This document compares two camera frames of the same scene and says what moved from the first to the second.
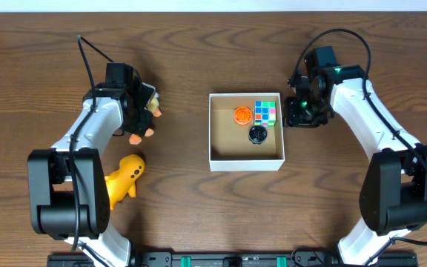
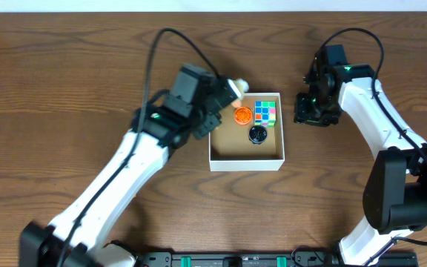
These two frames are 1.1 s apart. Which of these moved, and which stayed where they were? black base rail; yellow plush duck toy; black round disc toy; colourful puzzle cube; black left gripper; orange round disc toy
Moved: black left gripper; yellow plush duck toy
Stayed: orange round disc toy; black base rail; black round disc toy; colourful puzzle cube
